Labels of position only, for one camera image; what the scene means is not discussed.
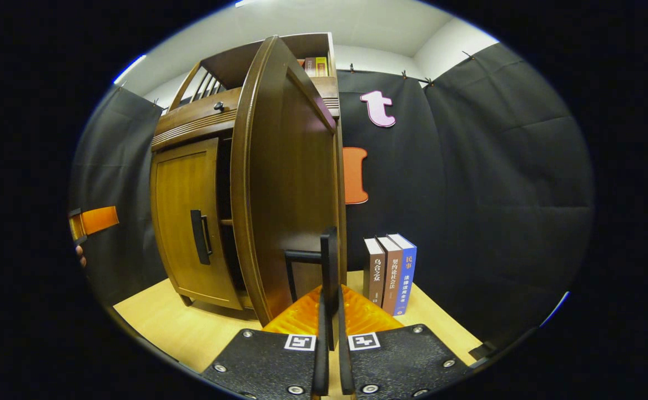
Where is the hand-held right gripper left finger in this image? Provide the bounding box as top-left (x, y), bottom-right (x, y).
top-left (202, 286), bottom-right (330, 398)

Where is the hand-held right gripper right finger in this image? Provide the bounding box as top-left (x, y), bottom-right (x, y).
top-left (335, 286), bottom-right (471, 396)

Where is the wooden cabinet door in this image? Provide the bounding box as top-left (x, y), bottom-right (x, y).
top-left (150, 138), bottom-right (244, 310)
top-left (230, 35), bottom-right (348, 326)

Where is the black door handle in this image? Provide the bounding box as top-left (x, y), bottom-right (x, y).
top-left (285, 227), bottom-right (340, 351)
top-left (190, 209), bottom-right (213, 265)

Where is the wooden double-door shoe cabinet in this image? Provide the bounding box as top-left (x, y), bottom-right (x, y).
top-left (150, 32), bottom-right (348, 326)

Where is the wooden ribbed cabinet drawer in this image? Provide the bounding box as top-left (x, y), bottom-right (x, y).
top-left (152, 76), bottom-right (340, 152)

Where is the reddish brown standing book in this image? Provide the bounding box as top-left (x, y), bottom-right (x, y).
top-left (376, 236), bottom-right (404, 316)

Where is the dark brown standing book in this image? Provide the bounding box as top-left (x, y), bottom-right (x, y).
top-left (364, 238), bottom-right (386, 303)

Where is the blue standing book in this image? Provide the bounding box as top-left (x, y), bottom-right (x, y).
top-left (388, 233), bottom-right (418, 316)

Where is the black backdrop cloth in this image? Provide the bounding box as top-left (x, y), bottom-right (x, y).
top-left (68, 42), bottom-right (595, 356)

